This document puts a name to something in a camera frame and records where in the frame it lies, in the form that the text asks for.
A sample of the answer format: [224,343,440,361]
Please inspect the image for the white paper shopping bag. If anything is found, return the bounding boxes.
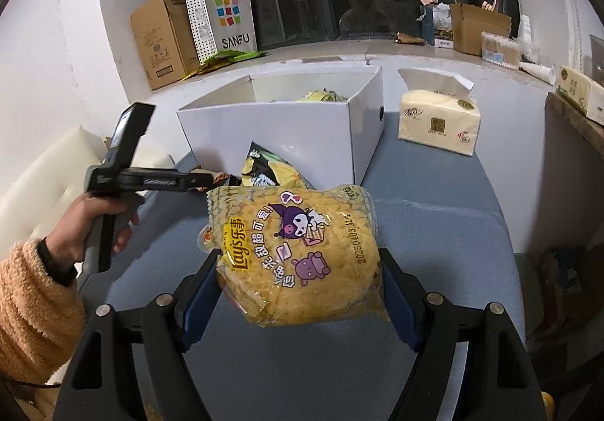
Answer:
[183,0,258,68]

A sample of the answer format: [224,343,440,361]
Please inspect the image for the white plastic bottle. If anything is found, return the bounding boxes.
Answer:
[516,14,534,43]

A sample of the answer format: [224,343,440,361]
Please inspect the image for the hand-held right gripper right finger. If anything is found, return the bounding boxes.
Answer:
[377,247,541,421]

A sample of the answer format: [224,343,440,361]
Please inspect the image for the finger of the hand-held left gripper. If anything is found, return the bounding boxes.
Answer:
[137,169,214,192]

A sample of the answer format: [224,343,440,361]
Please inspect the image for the stack of paper cups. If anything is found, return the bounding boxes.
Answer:
[518,60,558,83]

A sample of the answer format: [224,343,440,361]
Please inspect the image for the white cardboard box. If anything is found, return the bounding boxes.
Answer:
[177,66,385,190]

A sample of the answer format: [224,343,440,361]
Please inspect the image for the black and yellow snack packet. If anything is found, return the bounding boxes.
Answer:
[242,142,315,189]

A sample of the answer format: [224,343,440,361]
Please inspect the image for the pile of green packets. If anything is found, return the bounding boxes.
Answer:
[182,49,268,80]

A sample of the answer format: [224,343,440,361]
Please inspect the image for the cotton swab container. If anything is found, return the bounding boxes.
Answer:
[481,30,520,69]

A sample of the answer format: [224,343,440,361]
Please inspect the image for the brown side counter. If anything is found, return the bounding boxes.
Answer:
[542,91,604,261]

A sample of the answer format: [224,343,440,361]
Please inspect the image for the open yellow tissue pack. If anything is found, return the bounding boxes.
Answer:
[397,68,482,158]

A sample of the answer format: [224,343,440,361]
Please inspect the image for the white wall pipe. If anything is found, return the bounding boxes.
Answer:
[563,0,584,68]

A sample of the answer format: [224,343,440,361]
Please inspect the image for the sealed cream tissue pack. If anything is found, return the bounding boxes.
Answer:
[556,65,604,128]

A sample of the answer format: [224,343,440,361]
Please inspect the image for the yellow patterned chips bag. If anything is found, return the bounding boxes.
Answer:
[206,184,390,327]

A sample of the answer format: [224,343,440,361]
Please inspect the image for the blue printed carton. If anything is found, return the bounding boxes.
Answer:
[419,3,456,49]

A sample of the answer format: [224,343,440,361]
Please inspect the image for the black wristband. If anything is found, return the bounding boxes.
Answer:
[37,237,79,288]

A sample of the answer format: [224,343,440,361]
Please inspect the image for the small brown cardboard box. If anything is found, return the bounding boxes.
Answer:
[448,2,513,57]

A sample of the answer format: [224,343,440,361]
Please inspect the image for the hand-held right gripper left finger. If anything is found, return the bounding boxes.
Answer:
[52,249,222,421]

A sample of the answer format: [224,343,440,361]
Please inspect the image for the person's left hand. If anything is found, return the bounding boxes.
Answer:
[45,191,141,281]

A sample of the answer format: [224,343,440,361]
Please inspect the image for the person's left forearm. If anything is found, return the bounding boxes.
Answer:
[0,239,88,386]

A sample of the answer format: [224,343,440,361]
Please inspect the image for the tall brown cardboard box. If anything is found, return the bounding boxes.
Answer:
[130,0,202,91]

